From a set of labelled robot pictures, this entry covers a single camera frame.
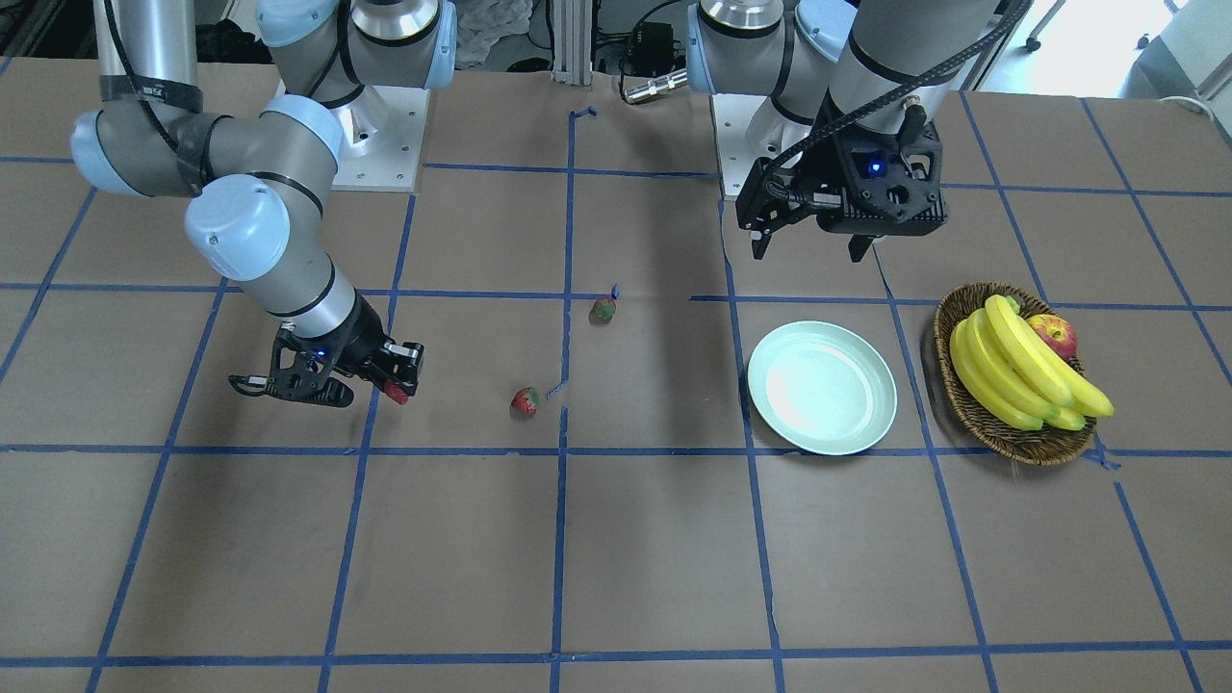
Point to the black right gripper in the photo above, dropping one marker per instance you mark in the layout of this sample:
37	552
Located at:
363	334

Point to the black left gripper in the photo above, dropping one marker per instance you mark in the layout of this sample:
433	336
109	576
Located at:
825	166

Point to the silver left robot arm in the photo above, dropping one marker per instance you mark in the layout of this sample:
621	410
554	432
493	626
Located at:
885	66

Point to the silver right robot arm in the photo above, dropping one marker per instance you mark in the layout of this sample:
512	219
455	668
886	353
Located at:
257	187

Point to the light green plate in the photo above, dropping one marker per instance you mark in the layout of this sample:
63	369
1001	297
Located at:
823	388

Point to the red strawberry green top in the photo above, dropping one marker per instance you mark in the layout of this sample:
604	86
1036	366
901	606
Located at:
526	402

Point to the silver cylindrical connector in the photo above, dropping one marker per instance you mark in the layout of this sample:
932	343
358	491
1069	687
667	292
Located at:
655	87

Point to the yellow banana bunch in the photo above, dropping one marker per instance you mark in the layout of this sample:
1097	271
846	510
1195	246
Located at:
1008	368

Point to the brown wicker basket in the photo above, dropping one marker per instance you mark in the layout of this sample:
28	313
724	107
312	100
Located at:
957	411

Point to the black power adapter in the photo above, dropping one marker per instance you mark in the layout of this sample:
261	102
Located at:
650	50

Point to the red apple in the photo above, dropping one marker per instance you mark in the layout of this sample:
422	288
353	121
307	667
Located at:
1056	333

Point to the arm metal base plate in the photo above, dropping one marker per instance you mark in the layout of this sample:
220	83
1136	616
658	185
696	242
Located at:
390	144
747	127

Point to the aluminium frame post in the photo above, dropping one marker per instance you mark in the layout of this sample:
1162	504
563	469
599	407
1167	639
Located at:
572	42

